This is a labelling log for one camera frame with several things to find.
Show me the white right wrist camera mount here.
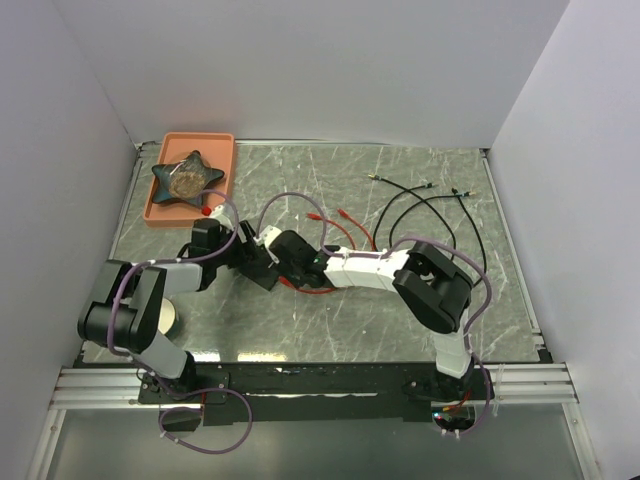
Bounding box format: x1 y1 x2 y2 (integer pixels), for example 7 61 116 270
254 225 282 248

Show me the red ethernet cable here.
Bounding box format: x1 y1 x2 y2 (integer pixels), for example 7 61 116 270
304 212 354 296
277 207 379 296

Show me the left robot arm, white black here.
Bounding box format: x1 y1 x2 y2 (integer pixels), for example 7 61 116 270
77 218 255 402

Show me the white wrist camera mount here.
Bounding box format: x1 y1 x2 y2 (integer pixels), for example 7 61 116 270
254 225 282 248
201 203 237 230

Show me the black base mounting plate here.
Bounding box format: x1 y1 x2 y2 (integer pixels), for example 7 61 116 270
138 362 494 426

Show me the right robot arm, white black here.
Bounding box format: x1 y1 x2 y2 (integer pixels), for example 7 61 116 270
257 227 472 399

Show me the black cable, long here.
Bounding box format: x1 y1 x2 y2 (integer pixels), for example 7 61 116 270
372 172 489 289

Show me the black cable, short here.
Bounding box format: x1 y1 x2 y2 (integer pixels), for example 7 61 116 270
389 187 489 289

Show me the white round tape roll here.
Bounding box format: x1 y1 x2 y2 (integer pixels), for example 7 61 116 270
157 298 180 338

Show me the dark star-shaped dish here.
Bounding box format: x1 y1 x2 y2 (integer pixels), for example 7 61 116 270
151 150 225 208

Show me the black network switch box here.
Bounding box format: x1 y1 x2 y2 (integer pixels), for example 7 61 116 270
237 248 279 291

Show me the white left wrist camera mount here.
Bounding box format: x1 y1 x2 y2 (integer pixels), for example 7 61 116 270
201 203 237 230

